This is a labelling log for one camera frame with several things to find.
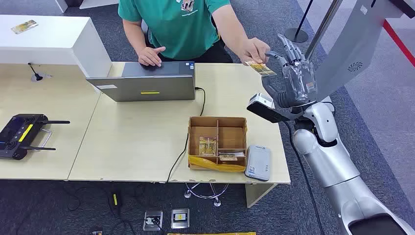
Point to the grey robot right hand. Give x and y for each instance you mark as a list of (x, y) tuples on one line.
[(298, 84)]

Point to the yellow printed ID card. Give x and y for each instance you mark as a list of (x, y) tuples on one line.
[(262, 69)]

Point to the brown divided card box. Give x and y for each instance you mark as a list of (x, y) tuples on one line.
[(231, 136)]

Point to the printed room key card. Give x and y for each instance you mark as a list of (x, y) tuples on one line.
[(228, 158)]

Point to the person's right forearm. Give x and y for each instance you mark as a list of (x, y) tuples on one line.
[(134, 37)]

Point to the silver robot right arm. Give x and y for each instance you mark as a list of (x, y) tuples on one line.
[(334, 162)]

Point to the person's left forearm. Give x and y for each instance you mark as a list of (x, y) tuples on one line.
[(230, 29)]

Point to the person's left hand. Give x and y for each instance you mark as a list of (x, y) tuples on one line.
[(253, 48)]

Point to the person's hand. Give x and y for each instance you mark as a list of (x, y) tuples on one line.
[(253, 48), (149, 57)]

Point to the pale card in box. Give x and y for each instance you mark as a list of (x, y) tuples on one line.
[(241, 154)]

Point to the yellow card in box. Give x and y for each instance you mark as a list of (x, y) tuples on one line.
[(207, 146)]

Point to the person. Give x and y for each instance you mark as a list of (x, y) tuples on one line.
[(181, 29)]

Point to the person's right hand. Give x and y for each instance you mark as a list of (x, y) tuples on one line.
[(149, 57)]

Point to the yellow card on counter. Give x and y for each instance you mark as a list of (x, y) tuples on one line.
[(24, 27)]

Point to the silver kiosk stand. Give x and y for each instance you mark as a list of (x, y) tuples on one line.
[(353, 42)]

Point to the red barrier belt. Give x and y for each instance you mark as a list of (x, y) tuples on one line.
[(398, 42)]

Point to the desk leg panel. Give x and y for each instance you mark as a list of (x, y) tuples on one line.
[(256, 194)]

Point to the chrome chair base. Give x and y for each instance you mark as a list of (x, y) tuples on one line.
[(216, 201)]

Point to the grey laptop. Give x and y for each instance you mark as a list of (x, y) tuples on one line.
[(146, 86)]

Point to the grey office chair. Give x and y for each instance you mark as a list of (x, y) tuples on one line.
[(145, 30)]

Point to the floor socket with yellow label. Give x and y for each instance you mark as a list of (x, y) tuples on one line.
[(180, 218)]

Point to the floor socket with plug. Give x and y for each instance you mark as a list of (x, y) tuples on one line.
[(153, 221)]

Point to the white cabinet base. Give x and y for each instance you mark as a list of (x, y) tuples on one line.
[(97, 3)]

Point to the white counter block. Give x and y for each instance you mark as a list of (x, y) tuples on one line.
[(48, 42)]

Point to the small black desk microphone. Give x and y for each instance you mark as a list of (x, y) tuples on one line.
[(38, 77)]

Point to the black remote controller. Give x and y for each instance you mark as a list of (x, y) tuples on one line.
[(19, 133)]

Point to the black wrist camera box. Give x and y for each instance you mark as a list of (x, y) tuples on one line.
[(264, 112)]

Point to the black stanchion post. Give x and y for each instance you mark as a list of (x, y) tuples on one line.
[(295, 35)]

